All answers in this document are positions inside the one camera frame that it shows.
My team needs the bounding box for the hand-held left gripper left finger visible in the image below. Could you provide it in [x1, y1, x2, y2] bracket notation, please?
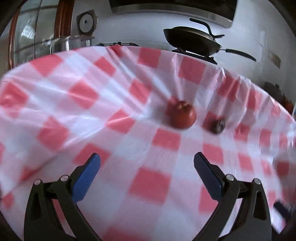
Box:
[24, 152, 102, 241]

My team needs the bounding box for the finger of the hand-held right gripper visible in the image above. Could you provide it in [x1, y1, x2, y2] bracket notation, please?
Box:
[273, 201, 290, 220]

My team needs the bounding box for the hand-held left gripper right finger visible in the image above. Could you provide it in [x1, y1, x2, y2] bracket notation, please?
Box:
[194, 152, 272, 241]

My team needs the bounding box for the round red pomegranate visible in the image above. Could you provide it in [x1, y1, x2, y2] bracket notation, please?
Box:
[165, 98, 197, 130]

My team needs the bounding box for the dark brown mangosteen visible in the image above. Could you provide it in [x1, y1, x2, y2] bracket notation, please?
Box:
[203, 116, 226, 134]

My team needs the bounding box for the red white checkered tablecloth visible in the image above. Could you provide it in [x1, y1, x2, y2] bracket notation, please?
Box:
[0, 45, 296, 241]

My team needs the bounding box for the black stove grate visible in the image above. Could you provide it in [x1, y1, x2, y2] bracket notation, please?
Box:
[171, 47, 218, 65]

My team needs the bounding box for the stainless steel pot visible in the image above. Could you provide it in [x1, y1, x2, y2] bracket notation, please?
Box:
[50, 36, 95, 54]

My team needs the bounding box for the black wok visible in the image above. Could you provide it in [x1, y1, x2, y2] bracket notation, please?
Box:
[163, 18, 257, 62]

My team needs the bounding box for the round dial kitchen scale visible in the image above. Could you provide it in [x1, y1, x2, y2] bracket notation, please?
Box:
[76, 10, 99, 35]

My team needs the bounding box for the wooden framed glass door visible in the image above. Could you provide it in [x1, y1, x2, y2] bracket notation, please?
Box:
[8, 0, 75, 70]

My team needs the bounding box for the range hood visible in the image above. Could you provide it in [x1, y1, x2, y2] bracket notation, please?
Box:
[109, 0, 238, 29]

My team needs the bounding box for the wall socket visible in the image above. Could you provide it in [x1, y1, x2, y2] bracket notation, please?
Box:
[268, 52, 281, 68]

